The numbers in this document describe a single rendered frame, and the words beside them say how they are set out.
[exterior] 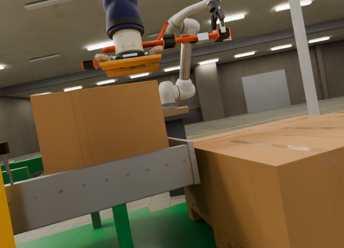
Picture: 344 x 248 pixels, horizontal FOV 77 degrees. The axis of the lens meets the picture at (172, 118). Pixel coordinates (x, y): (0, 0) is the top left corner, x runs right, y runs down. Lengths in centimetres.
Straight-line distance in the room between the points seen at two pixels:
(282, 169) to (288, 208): 11
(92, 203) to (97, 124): 36
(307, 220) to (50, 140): 105
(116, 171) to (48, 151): 34
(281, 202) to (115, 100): 83
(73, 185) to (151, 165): 33
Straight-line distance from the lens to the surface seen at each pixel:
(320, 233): 88
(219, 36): 148
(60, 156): 114
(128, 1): 143
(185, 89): 216
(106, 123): 112
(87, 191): 101
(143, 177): 101
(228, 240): 120
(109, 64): 125
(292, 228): 80
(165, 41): 138
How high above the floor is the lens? 74
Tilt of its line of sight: 1 degrees down
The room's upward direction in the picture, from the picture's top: 10 degrees counter-clockwise
